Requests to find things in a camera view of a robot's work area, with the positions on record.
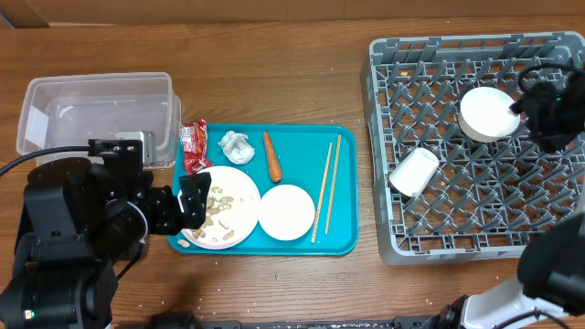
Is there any white bowl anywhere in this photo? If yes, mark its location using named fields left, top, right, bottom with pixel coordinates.
left=458, top=87, right=520, bottom=143

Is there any wooden chopstick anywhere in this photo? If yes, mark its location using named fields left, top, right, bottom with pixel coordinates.
left=311, top=143, right=333, bottom=243
left=325, top=134, right=342, bottom=235

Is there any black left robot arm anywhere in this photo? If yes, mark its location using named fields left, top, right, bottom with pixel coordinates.
left=1, top=158, right=211, bottom=328

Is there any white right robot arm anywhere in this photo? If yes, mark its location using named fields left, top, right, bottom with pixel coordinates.
left=423, top=65, right=584, bottom=328

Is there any grey dishwasher rack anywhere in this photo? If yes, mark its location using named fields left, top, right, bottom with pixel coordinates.
left=361, top=32, right=584, bottom=265

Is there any peanut on tray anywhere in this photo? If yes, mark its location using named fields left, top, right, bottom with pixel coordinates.
left=177, top=239, right=190, bottom=248

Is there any large white plate with peanuts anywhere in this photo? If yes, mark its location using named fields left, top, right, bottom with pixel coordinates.
left=181, top=165, right=261, bottom=250

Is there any red snack wrapper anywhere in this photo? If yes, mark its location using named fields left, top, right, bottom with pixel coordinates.
left=179, top=119, right=213, bottom=175

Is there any crumpled white tissue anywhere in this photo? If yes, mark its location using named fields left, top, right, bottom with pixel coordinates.
left=218, top=131, right=255, bottom=165

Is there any orange carrot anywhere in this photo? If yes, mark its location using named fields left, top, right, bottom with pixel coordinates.
left=263, top=131, right=282, bottom=183

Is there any teal plastic tray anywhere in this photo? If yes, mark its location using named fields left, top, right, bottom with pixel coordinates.
left=166, top=122, right=360, bottom=257

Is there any clear plastic bin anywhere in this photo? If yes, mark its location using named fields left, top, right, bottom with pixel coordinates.
left=16, top=72, right=181, bottom=169

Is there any white paper cup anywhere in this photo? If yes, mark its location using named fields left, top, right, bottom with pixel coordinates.
left=388, top=147, right=440, bottom=197

